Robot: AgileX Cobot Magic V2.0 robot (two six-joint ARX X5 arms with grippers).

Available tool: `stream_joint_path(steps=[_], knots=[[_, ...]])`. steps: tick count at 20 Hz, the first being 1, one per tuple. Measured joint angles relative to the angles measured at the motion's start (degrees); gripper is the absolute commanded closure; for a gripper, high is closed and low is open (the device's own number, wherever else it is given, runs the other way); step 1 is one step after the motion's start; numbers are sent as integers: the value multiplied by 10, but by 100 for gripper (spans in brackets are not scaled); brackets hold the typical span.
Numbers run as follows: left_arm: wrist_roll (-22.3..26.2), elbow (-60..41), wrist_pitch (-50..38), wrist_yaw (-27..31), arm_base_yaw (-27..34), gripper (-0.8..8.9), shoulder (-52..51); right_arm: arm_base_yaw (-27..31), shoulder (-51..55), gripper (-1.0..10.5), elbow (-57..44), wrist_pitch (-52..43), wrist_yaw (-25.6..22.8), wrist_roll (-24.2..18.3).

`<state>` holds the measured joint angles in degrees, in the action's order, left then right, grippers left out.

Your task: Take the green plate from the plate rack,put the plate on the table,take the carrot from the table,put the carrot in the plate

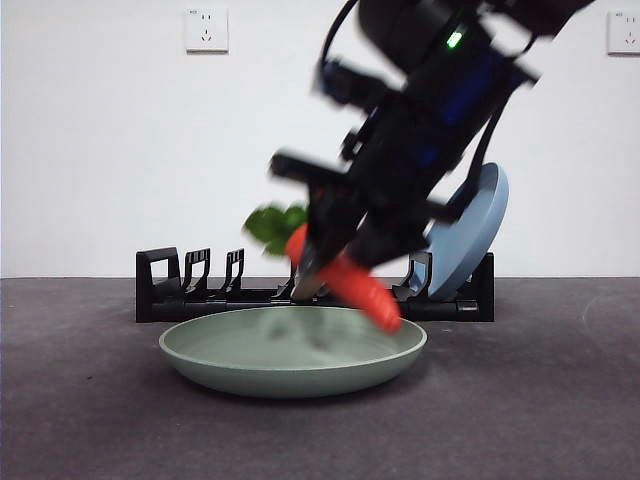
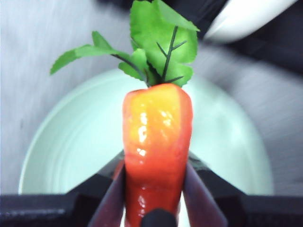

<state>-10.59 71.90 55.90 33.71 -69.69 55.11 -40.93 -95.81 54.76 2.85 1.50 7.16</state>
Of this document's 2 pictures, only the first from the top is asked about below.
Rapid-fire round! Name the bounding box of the orange carrot with green leaves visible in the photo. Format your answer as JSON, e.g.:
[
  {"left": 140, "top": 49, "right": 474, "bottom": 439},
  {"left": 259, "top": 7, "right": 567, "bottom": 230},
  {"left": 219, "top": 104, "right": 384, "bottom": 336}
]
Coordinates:
[{"left": 243, "top": 203, "right": 402, "bottom": 334}]

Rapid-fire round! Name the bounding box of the green plate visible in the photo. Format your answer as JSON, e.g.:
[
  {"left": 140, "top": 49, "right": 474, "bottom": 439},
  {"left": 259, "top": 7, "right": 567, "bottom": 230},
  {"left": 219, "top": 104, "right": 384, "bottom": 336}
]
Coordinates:
[{"left": 158, "top": 305, "right": 429, "bottom": 399}]

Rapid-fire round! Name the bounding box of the beige plate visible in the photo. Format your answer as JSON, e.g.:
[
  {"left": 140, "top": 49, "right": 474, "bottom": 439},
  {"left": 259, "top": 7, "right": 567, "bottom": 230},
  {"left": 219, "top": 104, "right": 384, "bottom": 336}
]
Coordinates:
[{"left": 291, "top": 259, "right": 331, "bottom": 300}]

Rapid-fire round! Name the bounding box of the blue plate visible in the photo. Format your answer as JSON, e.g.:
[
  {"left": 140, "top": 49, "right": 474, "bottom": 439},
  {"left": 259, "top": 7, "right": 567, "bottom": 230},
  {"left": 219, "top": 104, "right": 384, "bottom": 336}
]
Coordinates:
[{"left": 424, "top": 162, "right": 510, "bottom": 302}]

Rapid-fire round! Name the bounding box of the black plate rack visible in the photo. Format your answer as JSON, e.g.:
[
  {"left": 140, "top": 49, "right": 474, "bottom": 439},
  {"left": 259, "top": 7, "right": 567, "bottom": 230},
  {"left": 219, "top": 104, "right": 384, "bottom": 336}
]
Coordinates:
[{"left": 135, "top": 246, "right": 496, "bottom": 323}]

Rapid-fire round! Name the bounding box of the black cable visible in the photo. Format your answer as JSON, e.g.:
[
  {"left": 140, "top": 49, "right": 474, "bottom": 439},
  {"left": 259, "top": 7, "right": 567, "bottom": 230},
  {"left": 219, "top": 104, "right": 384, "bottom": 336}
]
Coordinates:
[{"left": 462, "top": 94, "right": 516, "bottom": 211}]

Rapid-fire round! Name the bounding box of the white wall socket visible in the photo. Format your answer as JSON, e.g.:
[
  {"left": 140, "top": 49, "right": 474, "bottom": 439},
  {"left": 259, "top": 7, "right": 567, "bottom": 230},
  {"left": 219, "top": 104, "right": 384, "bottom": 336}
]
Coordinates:
[
  {"left": 185, "top": 6, "right": 230, "bottom": 54},
  {"left": 606, "top": 10, "right": 640, "bottom": 56}
]

